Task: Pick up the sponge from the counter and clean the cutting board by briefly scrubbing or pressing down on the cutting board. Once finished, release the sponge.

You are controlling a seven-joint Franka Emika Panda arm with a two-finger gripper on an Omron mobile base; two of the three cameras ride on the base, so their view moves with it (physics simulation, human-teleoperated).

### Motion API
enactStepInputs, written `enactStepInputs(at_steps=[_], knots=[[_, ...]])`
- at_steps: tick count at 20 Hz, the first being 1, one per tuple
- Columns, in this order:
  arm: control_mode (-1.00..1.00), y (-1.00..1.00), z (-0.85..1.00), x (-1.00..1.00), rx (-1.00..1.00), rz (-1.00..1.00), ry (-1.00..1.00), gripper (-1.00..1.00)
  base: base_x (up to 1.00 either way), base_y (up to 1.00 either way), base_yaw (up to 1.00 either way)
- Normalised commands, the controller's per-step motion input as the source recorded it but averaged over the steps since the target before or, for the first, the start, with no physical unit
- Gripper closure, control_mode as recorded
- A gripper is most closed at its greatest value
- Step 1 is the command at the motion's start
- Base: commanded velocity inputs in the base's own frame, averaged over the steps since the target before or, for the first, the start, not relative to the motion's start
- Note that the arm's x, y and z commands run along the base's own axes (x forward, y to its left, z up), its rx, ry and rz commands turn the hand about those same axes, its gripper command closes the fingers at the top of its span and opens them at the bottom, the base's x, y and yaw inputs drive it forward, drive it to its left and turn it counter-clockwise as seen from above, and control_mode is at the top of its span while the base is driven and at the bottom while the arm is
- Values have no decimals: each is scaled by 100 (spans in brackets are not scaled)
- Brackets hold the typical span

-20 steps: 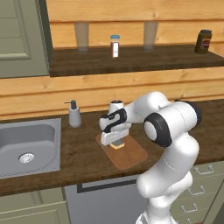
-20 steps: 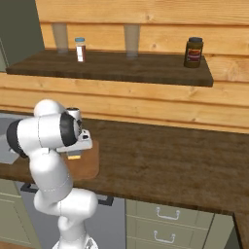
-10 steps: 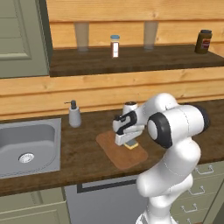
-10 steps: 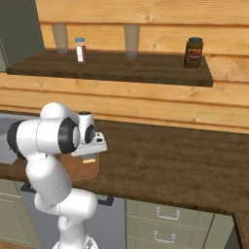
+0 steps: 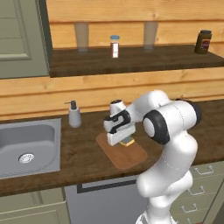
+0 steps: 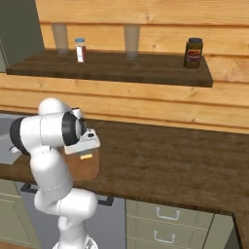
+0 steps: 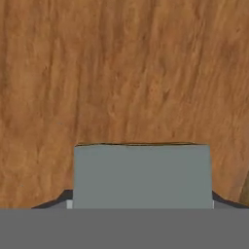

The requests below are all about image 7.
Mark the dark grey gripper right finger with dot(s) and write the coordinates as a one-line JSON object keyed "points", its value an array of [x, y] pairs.
{"points": [[219, 203]]}

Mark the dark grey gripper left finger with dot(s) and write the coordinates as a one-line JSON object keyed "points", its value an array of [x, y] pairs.
{"points": [[64, 201]]}

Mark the grey rectangular sponge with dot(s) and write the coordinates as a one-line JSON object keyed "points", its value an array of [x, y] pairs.
{"points": [[142, 176]]}

